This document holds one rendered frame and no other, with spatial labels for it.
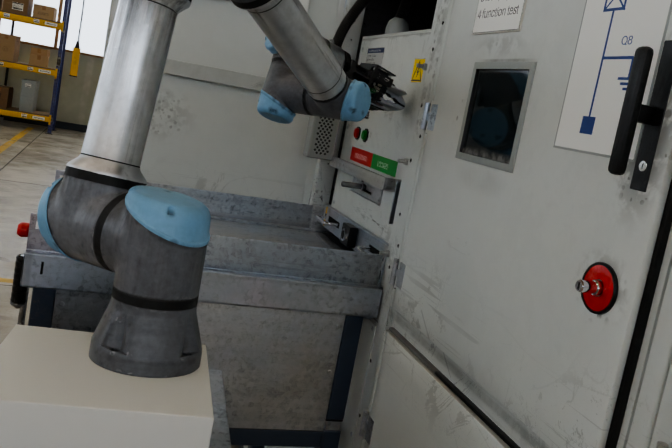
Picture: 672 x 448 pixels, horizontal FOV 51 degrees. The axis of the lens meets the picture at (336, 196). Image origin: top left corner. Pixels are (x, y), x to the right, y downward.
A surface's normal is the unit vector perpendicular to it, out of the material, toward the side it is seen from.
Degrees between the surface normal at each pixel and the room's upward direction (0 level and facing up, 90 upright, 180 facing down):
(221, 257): 90
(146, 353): 70
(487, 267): 90
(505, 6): 90
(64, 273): 90
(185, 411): 3
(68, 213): 78
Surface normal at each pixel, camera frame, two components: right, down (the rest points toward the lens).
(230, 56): 0.13, 0.14
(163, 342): 0.50, -0.16
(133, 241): -0.47, -0.02
